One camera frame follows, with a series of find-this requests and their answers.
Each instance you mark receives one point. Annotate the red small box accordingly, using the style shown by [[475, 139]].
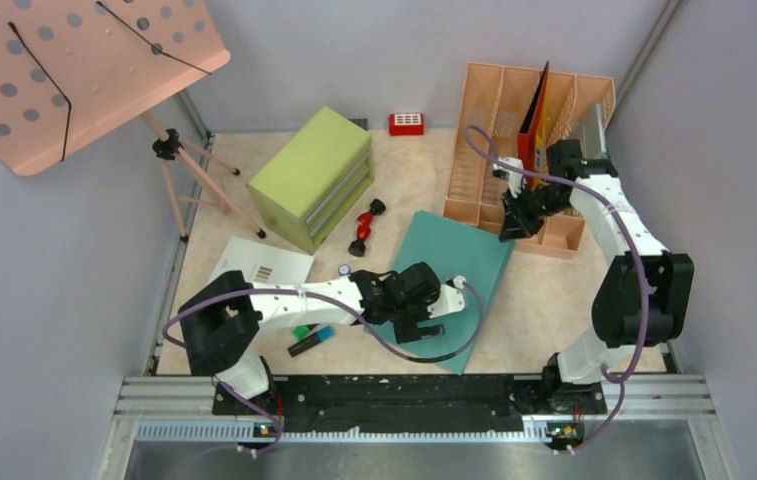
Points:
[[406, 124]]

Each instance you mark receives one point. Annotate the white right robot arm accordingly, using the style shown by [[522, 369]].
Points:
[[643, 298]]

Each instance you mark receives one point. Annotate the green metal drawer cabinet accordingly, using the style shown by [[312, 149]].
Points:
[[310, 184]]

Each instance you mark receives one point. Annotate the black green highlighter marker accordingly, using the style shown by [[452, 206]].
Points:
[[303, 331]]

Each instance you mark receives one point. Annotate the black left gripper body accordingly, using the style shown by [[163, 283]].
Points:
[[407, 311]]

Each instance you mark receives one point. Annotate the red folder in organizer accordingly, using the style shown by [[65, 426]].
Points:
[[525, 140]]

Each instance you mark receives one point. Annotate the white paper booklet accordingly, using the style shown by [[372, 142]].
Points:
[[262, 263]]

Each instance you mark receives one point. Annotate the black blue highlighter marker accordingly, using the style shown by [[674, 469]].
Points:
[[310, 341]]

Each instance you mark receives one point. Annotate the pink music stand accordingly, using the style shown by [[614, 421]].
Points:
[[72, 72]]

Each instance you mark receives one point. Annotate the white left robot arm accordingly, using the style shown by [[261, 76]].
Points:
[[219, 323]]

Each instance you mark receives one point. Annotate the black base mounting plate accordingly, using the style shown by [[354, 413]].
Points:
[[474, 403]]

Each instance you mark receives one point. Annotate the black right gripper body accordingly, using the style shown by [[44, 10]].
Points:
[[534, 206]]

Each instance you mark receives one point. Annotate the yellow plastic clip folder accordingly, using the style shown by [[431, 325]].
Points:
[[538, 122]]

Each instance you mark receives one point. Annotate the red and black dumbbell toy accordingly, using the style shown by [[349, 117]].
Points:
[[357, 247]]

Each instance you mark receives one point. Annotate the light blue hardcover book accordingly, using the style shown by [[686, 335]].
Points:
[[590, 131]]

